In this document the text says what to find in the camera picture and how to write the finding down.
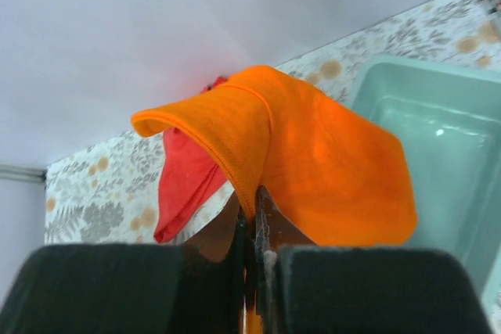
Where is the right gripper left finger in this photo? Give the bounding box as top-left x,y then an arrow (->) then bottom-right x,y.
1,196 -> 245,333

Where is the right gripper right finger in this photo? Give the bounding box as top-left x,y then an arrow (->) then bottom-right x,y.
254,187 -> 491,333

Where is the orange hat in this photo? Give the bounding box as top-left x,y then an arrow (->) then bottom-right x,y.
132,66 -> 418,246

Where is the red cloth hat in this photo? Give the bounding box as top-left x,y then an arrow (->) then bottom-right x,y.
153,74 -> 232,244

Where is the teal plastic bin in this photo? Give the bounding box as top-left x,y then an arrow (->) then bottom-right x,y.
346,56 -> 500,313

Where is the floral table mat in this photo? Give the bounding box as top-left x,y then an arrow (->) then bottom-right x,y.
45,0 -> 500,244

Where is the left corner aluminium post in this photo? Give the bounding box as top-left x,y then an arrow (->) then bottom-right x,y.
0,164 -> 46,183

